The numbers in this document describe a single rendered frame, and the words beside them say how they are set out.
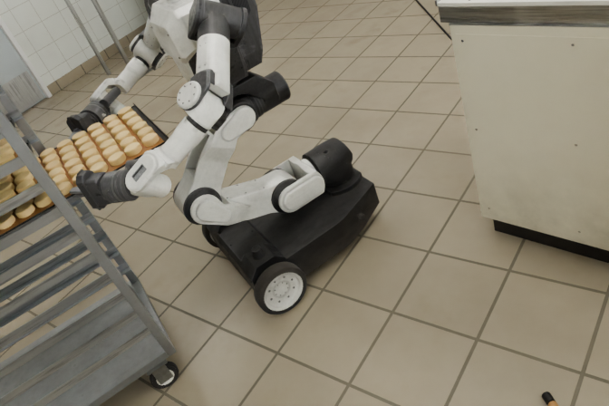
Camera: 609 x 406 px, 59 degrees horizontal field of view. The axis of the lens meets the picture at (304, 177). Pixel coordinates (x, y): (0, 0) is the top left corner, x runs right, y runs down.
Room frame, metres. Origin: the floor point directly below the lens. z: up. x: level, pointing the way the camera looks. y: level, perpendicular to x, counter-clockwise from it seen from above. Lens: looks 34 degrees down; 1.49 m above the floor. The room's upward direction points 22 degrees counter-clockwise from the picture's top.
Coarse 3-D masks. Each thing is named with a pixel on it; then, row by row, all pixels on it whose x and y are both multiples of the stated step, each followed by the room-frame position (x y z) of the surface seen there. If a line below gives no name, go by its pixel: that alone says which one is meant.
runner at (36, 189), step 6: (36, 186) 1.36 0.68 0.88; (24, 192) 1.34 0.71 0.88; (30, 192) 1.35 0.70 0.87; (36, 192) 1.35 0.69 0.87; (42, 192) 1.36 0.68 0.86; (12, 198) 1.33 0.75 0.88; (18, 198) 1.34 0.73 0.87; (24, 198) 1.34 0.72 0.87; (30, 198) 1.34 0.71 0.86; (0, 204) 1.32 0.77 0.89; (6, 204) 1.33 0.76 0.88; (12, 204) 1.33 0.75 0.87; (18, 204) 1.33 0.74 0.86; (0, 210) 1.32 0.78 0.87; (6, 210) 1.32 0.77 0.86; (0, 216) 1.32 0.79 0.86
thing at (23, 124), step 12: (0, 84) 1.78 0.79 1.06; (12, 108) 1.76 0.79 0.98; (24, 120) 1.77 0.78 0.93; (24, 132) 1.76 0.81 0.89; (36, 144) 1.76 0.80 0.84; (84, 204) 1.77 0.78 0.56; (96, 228) 1.76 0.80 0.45; (108, 240) 1.76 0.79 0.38; (120, 264) 1.76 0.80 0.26; (132, 276) 1.76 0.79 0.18
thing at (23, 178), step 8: (24, 168) 1.50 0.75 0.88; (8, 176) 1.49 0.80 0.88; (16, 176) 1.49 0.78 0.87; (24, 176) 1.45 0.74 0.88; (32, 176) 1.45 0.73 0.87; (0, 184) 1.47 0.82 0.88; (8, 184) 1.44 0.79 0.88; (16, 184) 1.44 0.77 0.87; (24, 184) 1.39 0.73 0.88; (32, 184) 1.39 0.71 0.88; (0, 192) 1.41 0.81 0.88; (8, 192) 1.38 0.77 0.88; (16, 192) 1.41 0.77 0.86; (0, 200) 1.36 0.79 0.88
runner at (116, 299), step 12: (132, 288) 1.39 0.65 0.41; (108, 300) 1.34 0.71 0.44; (120, 300) 1.35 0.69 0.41; (96, 312) 1.33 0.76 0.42; (72, 324) 1.30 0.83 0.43; (84, 324) 1.31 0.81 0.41; (60, 336) 1.29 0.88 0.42; (36, 348) 1.26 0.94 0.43; (24, 360) 1.25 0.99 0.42; (0, 372) 1.22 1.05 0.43
